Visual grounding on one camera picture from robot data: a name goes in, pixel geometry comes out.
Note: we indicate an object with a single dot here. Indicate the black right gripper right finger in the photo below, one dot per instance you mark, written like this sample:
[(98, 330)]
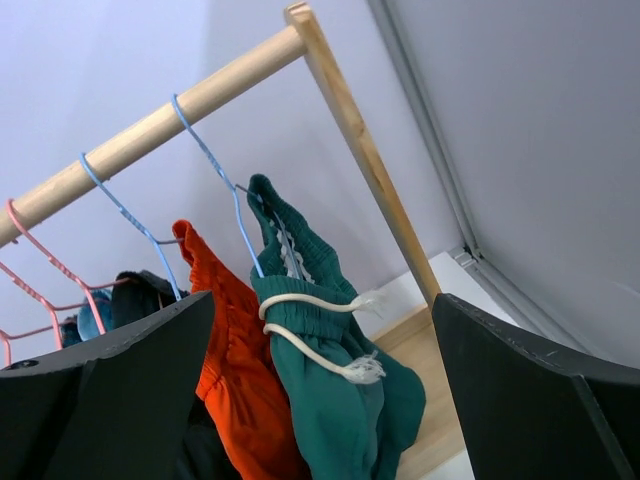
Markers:
[(531, 408)]

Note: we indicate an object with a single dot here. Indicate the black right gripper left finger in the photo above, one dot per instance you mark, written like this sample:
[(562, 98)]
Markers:
[(114, 407)]

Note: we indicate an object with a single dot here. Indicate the light blue shorts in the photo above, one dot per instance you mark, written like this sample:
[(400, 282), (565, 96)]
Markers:
[(83, 326)]

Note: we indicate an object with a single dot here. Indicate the dark navy shorts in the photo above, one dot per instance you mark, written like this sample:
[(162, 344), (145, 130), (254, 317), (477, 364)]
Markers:
[(137, 295)]

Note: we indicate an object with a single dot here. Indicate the orange shorts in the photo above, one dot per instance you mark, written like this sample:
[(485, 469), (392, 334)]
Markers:
[(239, 383)]

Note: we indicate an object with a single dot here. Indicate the blue wire hanger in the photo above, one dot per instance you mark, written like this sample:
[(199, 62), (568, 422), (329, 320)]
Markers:
[(232, 187), (157, 244)]

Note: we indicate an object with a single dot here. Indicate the green shorts with drawstring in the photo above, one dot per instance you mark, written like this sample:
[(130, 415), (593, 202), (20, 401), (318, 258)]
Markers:
[(354, 408)]

